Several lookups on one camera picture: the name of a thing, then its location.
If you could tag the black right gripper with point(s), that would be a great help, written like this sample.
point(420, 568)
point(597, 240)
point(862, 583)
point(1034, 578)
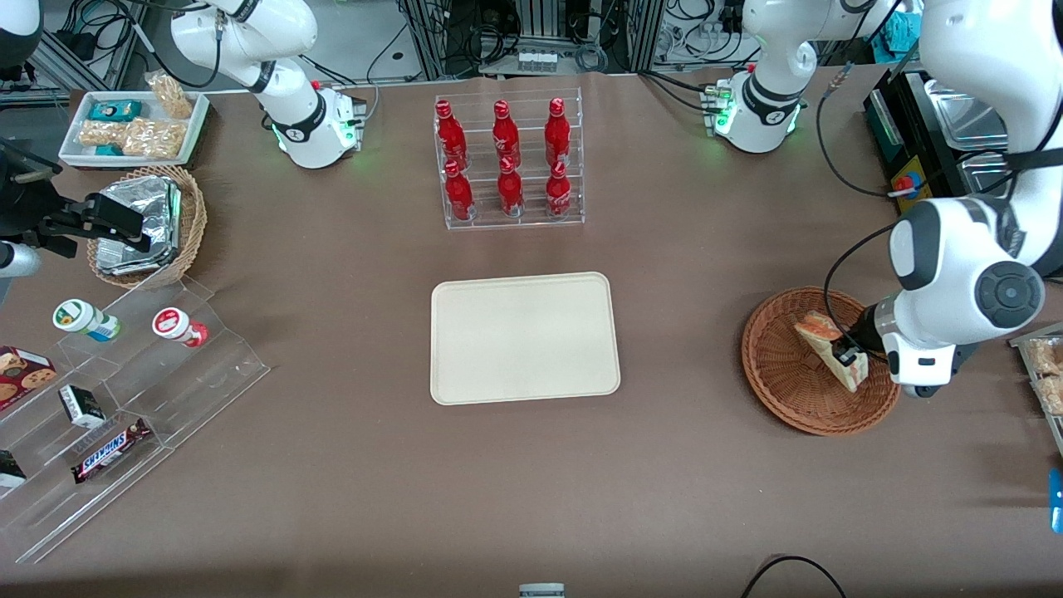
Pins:
point(25, 218)

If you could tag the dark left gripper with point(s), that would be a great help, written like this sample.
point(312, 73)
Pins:
point(864, 330)

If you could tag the triangle sandwich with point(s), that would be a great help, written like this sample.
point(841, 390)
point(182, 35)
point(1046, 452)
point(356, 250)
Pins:
point(820, 330)

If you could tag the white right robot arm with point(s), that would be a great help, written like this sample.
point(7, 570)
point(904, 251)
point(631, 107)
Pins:
point(295, 112)

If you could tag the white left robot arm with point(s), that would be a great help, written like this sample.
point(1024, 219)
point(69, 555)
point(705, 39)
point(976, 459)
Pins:
point(955, 249)

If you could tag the white snack tray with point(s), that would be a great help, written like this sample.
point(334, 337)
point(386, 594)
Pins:
point(75, 145)

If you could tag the round brown wicker basket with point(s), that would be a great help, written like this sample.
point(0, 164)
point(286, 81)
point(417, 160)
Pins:
point(781, 390)

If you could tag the tan wicker basket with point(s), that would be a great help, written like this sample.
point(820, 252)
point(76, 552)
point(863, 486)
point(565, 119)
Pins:
point(193, 224)

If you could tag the grey snack tray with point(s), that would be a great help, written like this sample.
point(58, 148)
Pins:
point(1023, 340)

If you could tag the cream rectangular tray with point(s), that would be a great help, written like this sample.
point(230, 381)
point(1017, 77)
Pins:
point(523, 340)

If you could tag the silver foil package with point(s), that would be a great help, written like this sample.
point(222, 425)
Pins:
point(141, 203)

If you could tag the puffed rice snack bag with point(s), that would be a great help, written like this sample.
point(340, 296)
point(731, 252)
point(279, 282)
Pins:
point(101, 133)
point(170, 95)
point(154, 139)

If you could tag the green lid yogurt bottle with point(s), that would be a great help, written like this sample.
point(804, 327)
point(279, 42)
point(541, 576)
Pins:
point(83, 320)

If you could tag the teal snack box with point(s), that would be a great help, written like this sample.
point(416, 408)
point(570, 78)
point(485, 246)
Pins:
point(115, 110)

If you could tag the red lid yogurt bottle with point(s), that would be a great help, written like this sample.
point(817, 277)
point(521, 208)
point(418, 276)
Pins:
point(176, 325)

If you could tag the red cookie box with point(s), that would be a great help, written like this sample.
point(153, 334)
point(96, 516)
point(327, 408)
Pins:
point(21, 374)

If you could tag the clear acrylic stepped display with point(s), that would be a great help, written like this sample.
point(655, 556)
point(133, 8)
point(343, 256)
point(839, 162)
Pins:
point(208, 374)

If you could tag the small black white carton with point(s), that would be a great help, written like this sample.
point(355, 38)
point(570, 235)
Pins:
point(81, 407)

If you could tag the black food warmer cabinet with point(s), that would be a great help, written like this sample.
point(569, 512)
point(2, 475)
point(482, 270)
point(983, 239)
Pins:
point(938, 174)

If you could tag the wrapped pastry pack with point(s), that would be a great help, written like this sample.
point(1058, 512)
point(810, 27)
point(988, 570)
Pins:
point(1048, 357)
point(1053, 394)

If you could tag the steel pan in warmer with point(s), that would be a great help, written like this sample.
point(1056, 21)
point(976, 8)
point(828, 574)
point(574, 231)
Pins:
point(963, 112)
point(972, 170)

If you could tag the Snickers chocolate bar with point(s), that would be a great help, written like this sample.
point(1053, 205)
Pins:
point(110, 451)

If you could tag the blue object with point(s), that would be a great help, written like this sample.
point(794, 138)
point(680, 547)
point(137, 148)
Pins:
point(1056, 498)

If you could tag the dark snack packet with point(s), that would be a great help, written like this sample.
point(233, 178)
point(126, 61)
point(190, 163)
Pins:
point(10, 469)

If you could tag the red cola bottle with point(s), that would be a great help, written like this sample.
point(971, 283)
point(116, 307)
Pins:
point(506, 137)
point(557, 133)
point(459, 195)
point(451, 137)
point(510, 191)
point(559, 193)

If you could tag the clear acrylic bottle rack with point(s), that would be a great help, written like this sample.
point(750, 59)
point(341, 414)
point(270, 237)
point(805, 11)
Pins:
point(531, 223)

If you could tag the small grey white object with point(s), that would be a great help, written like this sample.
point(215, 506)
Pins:
point(541, 590)

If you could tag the white power strip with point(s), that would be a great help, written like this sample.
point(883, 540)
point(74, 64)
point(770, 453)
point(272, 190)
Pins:
point(536, 61)

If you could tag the grey metal equipment rack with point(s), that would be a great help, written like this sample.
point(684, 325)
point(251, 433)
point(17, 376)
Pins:
point(540, 21)

